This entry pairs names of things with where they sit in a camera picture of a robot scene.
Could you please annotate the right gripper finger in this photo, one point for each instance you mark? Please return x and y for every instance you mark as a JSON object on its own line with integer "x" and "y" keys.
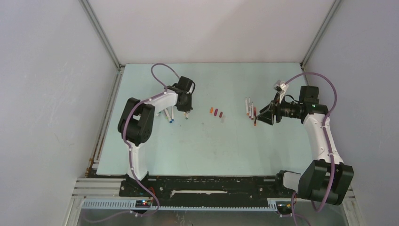
{"x": 267, "y": 117}
{"x": 270, "y": 108}

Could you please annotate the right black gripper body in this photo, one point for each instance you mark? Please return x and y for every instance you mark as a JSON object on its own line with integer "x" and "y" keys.
{"x": 285, "y": 109}

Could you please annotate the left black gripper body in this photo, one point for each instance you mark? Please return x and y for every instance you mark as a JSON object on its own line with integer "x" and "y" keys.
{"x": 186, "y": 105}

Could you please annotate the brown cap marker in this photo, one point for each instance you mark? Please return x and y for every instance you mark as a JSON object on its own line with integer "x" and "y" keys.
{"x": 252, "y": 111}

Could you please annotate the magenta cap marker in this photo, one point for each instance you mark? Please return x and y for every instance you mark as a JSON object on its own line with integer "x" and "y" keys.
{"x": 249, "y": 100}

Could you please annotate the orange cap marker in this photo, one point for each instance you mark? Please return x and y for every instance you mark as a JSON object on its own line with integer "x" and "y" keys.
{"x": 247, "y": 107}

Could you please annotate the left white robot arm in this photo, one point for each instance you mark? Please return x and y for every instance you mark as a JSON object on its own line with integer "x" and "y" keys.
{"x": 136, "y": 122}

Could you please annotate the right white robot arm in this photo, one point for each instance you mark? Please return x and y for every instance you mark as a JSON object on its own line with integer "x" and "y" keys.
{"x": 327, "y": 178}

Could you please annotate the blue cap thick marker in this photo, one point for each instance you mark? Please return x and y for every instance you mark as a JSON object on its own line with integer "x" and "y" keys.
{"x": 169, "y": 118}

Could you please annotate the blue cap thin marker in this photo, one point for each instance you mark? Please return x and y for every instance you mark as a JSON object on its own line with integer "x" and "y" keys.
{"x": 172, "y": 113}

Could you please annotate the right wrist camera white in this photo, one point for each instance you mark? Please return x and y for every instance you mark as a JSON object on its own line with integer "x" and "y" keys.
{"x": 281, "y": 89}

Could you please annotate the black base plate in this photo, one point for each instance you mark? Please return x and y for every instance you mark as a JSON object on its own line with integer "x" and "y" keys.
{"x": 210, "y": 191}

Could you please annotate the grey cable duct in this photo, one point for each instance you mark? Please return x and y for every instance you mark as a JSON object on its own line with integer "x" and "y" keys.
{"x": 115, "y": 204}

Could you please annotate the aluminium frame rail right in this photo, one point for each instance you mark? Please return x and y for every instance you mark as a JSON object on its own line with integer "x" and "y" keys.
{"x": 315, "y": 62}

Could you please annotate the aluminium frame rail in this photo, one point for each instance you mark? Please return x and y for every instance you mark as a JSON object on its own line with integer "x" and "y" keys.
{"x": 112, "y": 78}
{"x": 315, "y": 62}

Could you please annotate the aluminium frame rail left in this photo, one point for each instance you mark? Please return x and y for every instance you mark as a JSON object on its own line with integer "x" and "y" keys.
{"x": 112, "y": 78}

